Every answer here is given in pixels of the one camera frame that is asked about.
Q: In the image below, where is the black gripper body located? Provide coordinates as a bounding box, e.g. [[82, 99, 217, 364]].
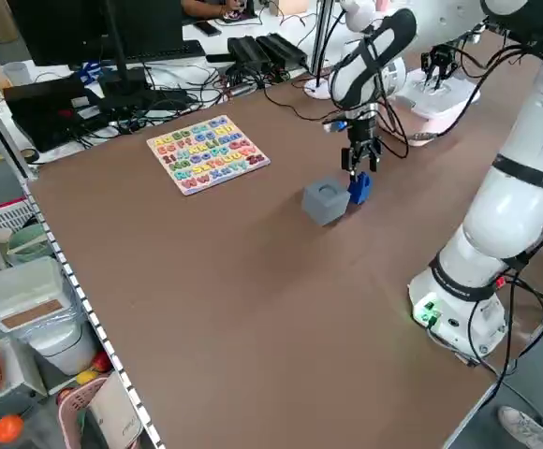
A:
[[344, 119, 383, 158], [430, 44, 460, 65]]

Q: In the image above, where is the white lid with grey clips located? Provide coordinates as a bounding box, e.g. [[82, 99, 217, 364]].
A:
[[395, 69, 481, 119]]

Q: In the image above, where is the blue toy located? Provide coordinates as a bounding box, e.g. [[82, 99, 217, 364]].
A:
[[348, 171, 374, 206]]

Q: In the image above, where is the grey block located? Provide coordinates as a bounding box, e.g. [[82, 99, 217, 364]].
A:
[[301, 176, 351, 227]]

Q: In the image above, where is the pink plastic bin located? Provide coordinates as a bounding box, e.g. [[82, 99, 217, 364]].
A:
[[378, 100, 470, 149]]

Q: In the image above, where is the orange toy fruit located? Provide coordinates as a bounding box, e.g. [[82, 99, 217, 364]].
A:
[[0, 414, 25, 444]]

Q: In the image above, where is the black power brick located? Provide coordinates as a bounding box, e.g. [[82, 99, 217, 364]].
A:
[[227, 36, 272, 71], [256, 33, 310, 69]]

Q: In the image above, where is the colourful alphabet puzzle board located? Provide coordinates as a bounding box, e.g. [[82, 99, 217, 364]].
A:
[[146, 115, 272, 196]]

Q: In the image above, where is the black keyboard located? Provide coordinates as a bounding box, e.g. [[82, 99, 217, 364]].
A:
[[124, 39, 207, 65]]

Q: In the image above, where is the person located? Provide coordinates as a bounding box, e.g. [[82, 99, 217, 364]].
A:
[[180, 0, 254, 23], [498, 404, 543, 449]]

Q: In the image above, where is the black monitor stand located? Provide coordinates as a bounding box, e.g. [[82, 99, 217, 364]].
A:
[[97, 0, 191, 111]]

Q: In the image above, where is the black monitor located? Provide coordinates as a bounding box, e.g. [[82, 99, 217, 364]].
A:
[[7, 0, 186, 66]]

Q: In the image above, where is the green bowl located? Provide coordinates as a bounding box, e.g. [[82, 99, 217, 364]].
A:
[[7, 224, 55, 268]]

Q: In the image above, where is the white round pot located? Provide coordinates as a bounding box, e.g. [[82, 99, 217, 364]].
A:
[[27, 322, 99, 376]]

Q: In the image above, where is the white cardboard box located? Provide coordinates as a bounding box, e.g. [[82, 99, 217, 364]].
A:
[[87, 371, 144, 449]]

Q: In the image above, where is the white cup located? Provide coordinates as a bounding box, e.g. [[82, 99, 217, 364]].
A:
[[3, 61, 30, 86]]

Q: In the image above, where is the white slotted basket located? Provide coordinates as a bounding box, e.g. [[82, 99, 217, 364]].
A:
[[0, 198, 34, 277]]

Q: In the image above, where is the clear plastic storage container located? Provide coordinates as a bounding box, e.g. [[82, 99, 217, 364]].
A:
[[0, 256, 79, 334]]

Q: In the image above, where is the pink slotted basket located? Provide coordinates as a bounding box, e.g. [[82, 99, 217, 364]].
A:
[[57, 376, 113, 449]]

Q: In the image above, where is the black lamp cable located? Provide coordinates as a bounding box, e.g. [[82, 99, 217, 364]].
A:
[[264, 69, 347, 122]]

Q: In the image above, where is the aluminium shelf rail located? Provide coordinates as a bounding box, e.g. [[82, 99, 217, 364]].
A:
[[21, 181, 166, 449]]

